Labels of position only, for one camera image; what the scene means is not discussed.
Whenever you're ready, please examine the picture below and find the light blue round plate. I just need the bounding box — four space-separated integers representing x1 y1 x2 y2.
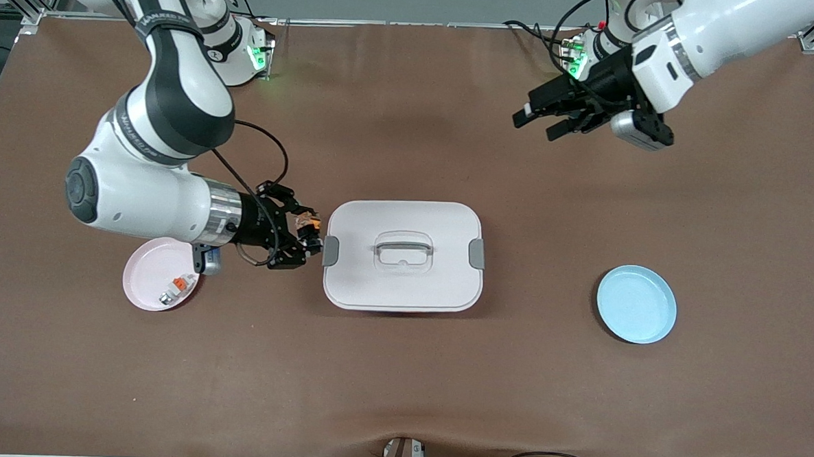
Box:
594 263 679 347

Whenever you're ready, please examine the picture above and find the black base cable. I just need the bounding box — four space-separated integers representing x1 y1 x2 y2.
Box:
227 0 280 25
500 19 574 62

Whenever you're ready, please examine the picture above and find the brown table mat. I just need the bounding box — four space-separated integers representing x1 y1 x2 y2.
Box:
0 1 814 457

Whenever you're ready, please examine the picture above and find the aluminium table edge rail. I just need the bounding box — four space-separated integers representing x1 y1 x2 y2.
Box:
17 1 814 63

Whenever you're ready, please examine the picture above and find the small orange white connector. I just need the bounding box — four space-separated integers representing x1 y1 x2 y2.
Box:
159 272 195 307

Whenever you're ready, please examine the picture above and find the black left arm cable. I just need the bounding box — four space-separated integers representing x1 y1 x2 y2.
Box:
550 0 686 116

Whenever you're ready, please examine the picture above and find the orange push-button switch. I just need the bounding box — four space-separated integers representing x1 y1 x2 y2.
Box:
295 211 324 244

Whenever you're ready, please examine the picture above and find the white lidded storage box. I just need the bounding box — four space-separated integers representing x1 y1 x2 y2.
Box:
320 196 489 317

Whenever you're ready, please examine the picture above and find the pink round plate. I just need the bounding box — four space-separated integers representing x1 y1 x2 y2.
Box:
121 235 202 314

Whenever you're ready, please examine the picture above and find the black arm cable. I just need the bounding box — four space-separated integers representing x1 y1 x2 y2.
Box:
209 118 293 204
550 0 686 116

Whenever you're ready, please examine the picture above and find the black right base cable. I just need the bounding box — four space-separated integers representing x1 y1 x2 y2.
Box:
227 0 280 25

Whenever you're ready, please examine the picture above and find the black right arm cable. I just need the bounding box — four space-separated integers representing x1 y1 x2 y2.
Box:
209 118 293 204

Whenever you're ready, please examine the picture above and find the black left base cable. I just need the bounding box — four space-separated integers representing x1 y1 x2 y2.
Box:
500 19 574 62

